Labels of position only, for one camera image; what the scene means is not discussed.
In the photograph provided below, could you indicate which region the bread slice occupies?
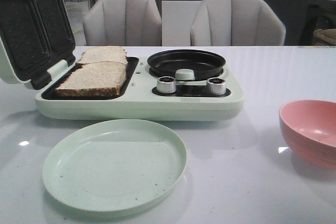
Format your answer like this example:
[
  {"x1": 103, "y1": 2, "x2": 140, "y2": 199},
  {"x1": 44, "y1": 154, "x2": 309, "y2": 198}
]
[
  {"x1": 77, "y1": 46, "x2": 128, "y2": 65},
  {"x1": 55, "y1": 61, "x2": 127, "y2": 97}
]

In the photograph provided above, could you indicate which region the pink bowl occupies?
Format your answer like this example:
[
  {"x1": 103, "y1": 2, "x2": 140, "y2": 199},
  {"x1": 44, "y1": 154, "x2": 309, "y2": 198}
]
[{"x1": 279, "y1": 100, "x2": 335, "y2": 170}]

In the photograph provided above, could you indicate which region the green sandwich maker lid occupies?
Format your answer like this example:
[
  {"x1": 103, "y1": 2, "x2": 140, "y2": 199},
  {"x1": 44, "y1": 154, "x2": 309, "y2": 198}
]
[{"x1": 1, "y1": 0, "x2": 75, "y2": 90}]

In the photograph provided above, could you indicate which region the green breakfast maker base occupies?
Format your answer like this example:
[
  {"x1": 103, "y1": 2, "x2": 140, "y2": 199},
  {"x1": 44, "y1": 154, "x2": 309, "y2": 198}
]
[{"x1": 35, "y1": 57, "x2": 244, "y2": 121}]

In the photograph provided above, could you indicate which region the left silver control knob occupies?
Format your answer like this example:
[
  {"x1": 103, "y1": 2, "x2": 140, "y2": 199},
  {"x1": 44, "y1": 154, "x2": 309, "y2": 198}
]
[{"x1": 156, "y1": 76, "x2": 177, "y2": 94}]

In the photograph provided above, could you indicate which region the silver control knob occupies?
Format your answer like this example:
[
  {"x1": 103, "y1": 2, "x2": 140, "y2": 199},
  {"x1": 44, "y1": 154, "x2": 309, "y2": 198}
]
[
  {"x1": 156, "y1": 76, "x2": 177, "y2": 94},
  {"x1": 206, "y1": 78, "x2": 227, "y2": 95}
]

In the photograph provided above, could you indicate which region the right silver control knob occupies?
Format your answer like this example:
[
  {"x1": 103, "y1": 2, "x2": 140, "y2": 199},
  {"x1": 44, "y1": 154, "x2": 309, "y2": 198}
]
[{"x1": 206, "y1": 78, "x2": 227, "y2": 95}]

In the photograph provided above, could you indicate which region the black round frying pan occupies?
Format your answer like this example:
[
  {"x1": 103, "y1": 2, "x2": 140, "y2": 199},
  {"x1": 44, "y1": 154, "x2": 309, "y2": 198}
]
[{"x1": 147, "y1": 49, "x2": 226, "y2": 81}]

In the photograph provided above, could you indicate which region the light green round plate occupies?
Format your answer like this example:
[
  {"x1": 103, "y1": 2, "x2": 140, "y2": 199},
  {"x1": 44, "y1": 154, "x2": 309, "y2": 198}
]
[{"x1": 42, "y1": 119, "x2": 187, "y2": 216}]

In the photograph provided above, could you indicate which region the left grey upholstered chair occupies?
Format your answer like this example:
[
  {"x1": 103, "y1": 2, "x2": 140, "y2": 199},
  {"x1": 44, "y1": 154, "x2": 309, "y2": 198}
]
[{"x1": 83, "y1": 0, "x2": 162, "y2": 46}]

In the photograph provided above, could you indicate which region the grey upholstered chair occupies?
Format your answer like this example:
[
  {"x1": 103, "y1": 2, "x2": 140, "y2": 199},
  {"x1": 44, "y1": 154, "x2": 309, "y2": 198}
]
[
  {"x1": 190, "y1": 0, "x2": 286, "y2": 46},
  {"x1": 83, "y1": 0, "x2": 162, "y2": 46}
]

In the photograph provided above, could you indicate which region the right grey upholstered chair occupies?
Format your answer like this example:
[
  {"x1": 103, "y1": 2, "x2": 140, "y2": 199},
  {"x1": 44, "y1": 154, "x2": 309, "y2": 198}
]
[{"x1": 190, "y1": 0, "x2": 286, "y2": 46}]

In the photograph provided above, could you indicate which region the white cabinet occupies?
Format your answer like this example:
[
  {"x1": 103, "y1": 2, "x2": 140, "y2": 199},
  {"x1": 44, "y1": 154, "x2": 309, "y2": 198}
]
[{"x1": 161, "y1": 0, "x2": 202, "y2": 46}]

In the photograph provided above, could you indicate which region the beige cushion at right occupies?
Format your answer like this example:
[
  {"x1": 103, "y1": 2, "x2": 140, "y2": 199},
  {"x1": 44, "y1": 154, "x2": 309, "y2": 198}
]
[{"x1": 313, "y1": 28, "x2": 336, "y2": 46}]

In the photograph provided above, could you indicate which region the dark appliance at right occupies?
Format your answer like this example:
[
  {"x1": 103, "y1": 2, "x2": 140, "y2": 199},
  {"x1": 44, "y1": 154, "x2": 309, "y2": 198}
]
[{"x1": 299, "y1": 0, "x2": 335, "y2": 46}]

